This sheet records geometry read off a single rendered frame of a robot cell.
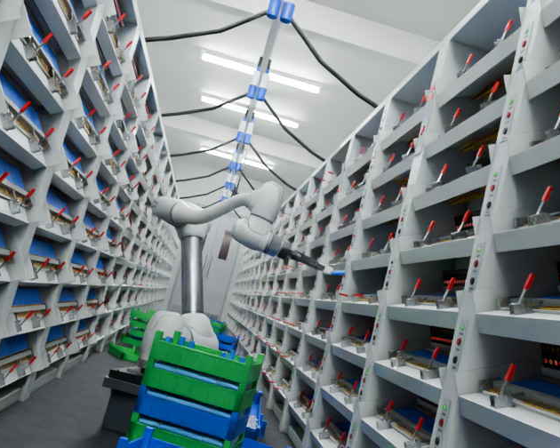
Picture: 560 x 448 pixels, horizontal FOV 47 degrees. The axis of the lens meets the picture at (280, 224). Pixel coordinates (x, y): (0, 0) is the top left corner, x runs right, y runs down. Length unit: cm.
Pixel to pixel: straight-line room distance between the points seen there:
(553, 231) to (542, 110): 43
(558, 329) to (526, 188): 48
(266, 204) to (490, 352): 132
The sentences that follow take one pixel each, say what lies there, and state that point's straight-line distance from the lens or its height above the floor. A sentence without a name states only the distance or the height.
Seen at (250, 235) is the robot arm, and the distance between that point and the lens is 258.
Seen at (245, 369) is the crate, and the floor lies 44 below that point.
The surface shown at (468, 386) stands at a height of 57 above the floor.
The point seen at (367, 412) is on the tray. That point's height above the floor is 37.
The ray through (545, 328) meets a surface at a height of 71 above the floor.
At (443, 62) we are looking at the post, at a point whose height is 162.
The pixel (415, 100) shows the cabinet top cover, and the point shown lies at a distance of 304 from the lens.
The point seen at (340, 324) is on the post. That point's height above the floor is 64.
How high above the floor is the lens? 62
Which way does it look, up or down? 8 degrees up
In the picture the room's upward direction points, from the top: 15 degrees clockwise
